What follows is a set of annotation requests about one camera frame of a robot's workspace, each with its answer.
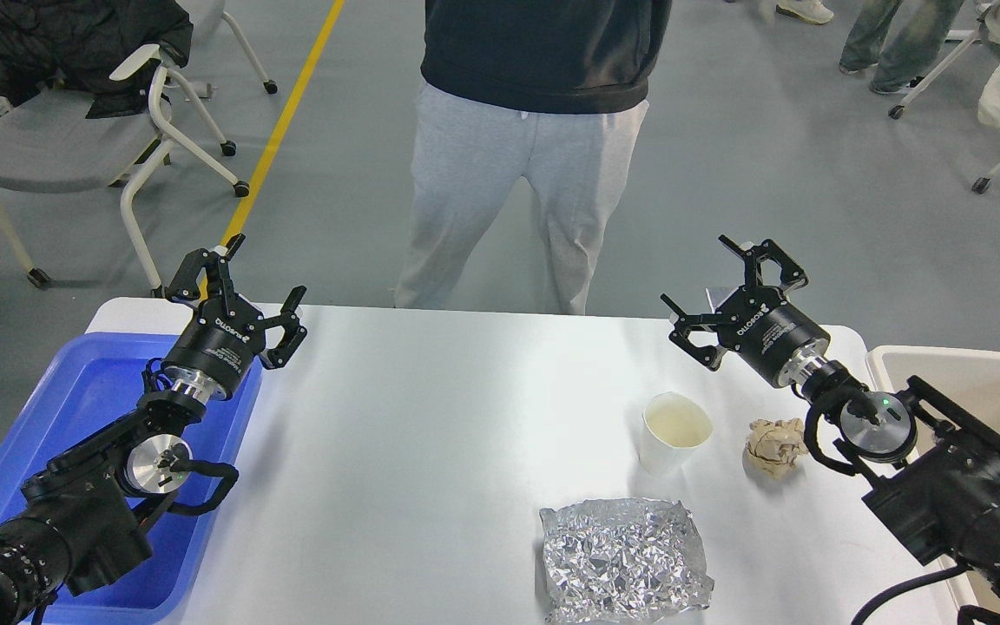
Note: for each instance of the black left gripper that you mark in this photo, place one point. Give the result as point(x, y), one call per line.
point(217, 344)

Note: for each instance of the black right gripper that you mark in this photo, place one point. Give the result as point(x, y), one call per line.
point(769, 334)

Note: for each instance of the white paper cup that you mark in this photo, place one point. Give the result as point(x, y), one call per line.
point(674, 427)

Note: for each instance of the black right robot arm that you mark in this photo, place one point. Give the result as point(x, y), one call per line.
point(934, 468)

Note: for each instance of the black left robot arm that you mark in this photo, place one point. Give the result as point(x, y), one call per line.
point(88, 513)

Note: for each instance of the metal floor plate left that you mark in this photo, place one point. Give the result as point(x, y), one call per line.
point(717, 296)

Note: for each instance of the crumpled brown paper ball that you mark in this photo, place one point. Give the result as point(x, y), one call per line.
point(774, 447)

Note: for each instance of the grey office chair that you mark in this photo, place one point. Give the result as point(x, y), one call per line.
point(48, 145)

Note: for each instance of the beige plastic bin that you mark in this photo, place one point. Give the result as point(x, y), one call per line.
point(972, 379)

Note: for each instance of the crumpled aluminium foil sheet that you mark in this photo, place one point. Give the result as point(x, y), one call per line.
point(625, 561)

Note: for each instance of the person in grey sweatpants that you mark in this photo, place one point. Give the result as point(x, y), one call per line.
point(551, 92)

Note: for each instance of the black jacket on chair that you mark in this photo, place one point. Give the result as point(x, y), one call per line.
point(82, 42)

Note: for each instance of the person in green trousers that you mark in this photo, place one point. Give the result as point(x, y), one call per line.
point(898, 65)

